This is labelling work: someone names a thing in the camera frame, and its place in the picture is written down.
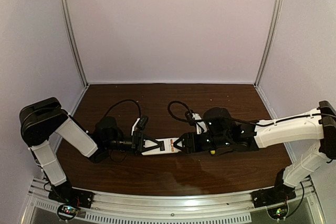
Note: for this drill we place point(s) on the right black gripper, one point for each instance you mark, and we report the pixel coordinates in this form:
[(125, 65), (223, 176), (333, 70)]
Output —
[(190, 141)]

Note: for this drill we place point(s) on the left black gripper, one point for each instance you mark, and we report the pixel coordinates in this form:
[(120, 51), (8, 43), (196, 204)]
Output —
[(137, 143)]

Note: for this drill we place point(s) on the white remote control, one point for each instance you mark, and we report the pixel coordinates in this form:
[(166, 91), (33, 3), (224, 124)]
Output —
[(160, 146)]

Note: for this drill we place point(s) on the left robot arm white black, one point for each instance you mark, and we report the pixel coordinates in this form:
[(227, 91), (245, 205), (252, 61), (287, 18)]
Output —
[(40, 120)]

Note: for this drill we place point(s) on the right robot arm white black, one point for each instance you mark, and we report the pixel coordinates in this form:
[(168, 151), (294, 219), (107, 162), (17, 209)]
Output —
[(218, 129)]

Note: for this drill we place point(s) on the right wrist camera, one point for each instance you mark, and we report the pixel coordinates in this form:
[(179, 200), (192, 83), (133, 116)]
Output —
[(194, 119)]

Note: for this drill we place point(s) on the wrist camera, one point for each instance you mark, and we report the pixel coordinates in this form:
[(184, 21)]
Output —
[(139, 124), (194, 119)]

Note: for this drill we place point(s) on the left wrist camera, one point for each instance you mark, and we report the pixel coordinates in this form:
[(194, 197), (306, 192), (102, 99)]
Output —
[(139, 124)]

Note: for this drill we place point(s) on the front aluminium rail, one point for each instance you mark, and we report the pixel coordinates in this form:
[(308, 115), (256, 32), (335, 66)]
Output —
[(221, 208)]

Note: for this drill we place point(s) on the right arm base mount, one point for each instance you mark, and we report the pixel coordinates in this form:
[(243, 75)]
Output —
[(271, 196)]

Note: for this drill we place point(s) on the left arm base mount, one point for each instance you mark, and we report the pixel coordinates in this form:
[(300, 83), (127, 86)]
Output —
[(71, 199)]

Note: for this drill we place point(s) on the right aluminium frame post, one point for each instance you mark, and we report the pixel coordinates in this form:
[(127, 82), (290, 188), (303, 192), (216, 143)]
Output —
[(276, 11)]

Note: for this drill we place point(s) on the aluminium frame post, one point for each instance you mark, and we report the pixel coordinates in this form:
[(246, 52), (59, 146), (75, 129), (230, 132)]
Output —
[(276, 11), (72, 42)]

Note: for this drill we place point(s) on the left aluminium frame post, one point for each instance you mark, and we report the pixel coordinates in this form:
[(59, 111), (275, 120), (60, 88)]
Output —
[(72, 42)]

